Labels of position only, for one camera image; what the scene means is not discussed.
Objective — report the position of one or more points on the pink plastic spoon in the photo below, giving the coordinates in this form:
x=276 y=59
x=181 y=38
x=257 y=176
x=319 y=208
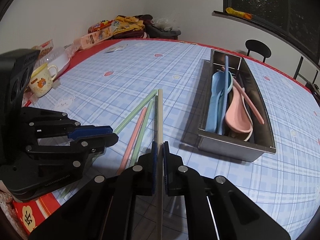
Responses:
x=236 y=116

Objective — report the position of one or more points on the pink chopstick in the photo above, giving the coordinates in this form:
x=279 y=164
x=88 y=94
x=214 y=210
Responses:
x=248 y=100
x=131 y=142

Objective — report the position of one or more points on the plaid blue tablecloth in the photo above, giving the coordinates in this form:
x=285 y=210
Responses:
x=105 y=87

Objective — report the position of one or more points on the green plastic spoon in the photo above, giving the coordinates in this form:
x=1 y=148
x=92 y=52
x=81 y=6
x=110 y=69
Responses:
x=220 y=111

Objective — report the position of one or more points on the snack cup red lid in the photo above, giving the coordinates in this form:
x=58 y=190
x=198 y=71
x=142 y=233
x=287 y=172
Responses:
x=44 y=48

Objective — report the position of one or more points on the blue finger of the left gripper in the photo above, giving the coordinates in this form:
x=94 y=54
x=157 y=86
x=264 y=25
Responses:
x=88 y=131
x=94 y=144

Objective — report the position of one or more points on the blue plastic spoon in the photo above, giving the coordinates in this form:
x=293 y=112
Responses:
x=217 y=86

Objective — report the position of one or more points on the dark rice cooker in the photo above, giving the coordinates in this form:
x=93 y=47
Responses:
x=314 y=89

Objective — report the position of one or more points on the yellow snack bag on sill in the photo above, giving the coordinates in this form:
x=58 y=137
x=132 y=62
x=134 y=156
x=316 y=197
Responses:
x=239 y=14

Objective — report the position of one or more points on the black round stool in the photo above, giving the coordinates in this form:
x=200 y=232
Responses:
x=258 y=47

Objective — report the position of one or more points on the beige plastic spoon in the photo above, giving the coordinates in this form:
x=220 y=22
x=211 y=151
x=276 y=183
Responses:
x=241 y=136

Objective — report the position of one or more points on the white paper tag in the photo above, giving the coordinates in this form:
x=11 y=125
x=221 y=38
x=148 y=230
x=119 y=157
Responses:
x=115 y=48

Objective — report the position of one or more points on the yellow cartoon mug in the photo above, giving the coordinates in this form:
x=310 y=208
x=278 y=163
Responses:
x=42 y=79

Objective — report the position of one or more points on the stainless steel utensil tray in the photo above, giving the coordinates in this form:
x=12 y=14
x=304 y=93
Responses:
x=262 y=139

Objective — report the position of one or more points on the black metal rack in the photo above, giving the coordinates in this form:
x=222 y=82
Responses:
x=306 y=71

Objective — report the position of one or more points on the green chopstick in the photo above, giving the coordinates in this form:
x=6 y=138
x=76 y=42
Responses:
x=108 y=162
x=141 y=134

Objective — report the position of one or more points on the clear plastic jar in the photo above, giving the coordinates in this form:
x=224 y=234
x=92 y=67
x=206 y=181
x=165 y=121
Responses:
x=58 y=57

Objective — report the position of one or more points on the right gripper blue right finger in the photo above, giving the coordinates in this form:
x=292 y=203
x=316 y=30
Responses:
x=167 y=167

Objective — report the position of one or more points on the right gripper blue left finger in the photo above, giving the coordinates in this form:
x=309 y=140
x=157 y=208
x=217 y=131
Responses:
x=154 y=151

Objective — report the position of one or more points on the dark window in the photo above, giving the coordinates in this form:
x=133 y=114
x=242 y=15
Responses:
x=295 y=21

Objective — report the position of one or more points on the red snack bag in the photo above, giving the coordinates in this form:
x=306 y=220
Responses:
x=99 y=26

